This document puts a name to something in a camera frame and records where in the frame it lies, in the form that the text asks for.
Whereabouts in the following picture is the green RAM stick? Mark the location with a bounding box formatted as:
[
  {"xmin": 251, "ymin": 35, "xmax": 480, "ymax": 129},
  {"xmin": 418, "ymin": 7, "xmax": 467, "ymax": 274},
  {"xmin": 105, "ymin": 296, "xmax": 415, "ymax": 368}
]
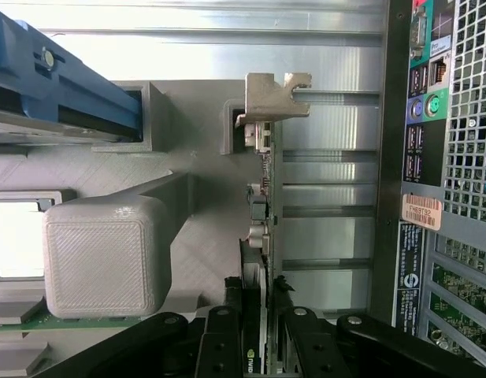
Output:
[{"xmin": 0, "ymin": 305, "xmax": 161, "ymax": 332}]

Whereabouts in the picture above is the silver CPU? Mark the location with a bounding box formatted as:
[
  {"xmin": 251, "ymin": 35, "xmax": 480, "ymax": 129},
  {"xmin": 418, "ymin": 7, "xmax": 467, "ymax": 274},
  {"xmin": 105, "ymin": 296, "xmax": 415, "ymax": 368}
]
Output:
[{"xmin": 0, "ymin": 200, "xmax": 45, "ymax": 279}]

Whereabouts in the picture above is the hard disk in blue carrier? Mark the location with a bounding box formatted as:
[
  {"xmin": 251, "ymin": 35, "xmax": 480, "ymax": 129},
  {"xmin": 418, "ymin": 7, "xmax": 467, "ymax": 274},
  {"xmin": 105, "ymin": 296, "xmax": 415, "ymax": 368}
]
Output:
[{"xmin": 0, "ymin": 6, "xmax": 143, "ymax": 145}]

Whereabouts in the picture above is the open grey PC case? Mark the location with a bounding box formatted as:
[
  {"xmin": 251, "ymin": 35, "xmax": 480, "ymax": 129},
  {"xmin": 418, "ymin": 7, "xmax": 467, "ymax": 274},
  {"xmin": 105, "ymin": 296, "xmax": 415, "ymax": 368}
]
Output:
[{"xmin": 378, "ymin": 0, "xmax": 486, "ymax": 371}]

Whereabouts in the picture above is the grey printed parts rack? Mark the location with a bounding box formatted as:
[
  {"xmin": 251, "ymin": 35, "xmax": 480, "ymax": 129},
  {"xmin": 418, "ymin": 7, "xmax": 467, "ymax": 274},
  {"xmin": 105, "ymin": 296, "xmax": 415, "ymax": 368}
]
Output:
[{"xmin": 0, "ymin": 78, "xmax": 275, "ymax": 378}]

